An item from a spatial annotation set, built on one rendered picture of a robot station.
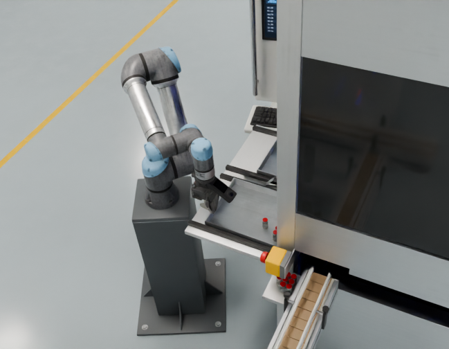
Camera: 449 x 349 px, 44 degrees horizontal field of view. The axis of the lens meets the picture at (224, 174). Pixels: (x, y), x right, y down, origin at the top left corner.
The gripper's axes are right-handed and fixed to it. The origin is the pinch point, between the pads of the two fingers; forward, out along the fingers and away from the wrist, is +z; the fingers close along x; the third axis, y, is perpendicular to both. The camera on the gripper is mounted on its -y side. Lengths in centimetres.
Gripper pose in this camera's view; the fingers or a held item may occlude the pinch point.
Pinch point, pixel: (214, 211)
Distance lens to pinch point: 223.1
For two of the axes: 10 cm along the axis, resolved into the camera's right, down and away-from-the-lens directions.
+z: 0.7, 7.1, 7.0
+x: -4.4, 6.6, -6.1
